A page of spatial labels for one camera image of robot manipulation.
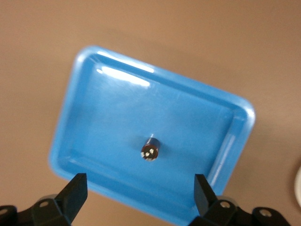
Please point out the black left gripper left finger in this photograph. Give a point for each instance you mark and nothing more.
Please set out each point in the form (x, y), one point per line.
(73, 195)

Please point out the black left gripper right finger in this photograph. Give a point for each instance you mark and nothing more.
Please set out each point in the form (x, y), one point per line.
(203, 197)

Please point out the black cylindrical capacitor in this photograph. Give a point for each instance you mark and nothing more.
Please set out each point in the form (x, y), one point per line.
(150, 149)

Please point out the blue plastic tray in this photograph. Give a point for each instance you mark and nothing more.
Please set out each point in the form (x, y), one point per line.
(117, 122)

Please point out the brown table mat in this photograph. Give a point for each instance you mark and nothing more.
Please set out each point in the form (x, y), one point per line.
(35, 47)

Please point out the large white curved bracket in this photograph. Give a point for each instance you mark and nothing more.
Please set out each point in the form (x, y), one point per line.
(298, 186)

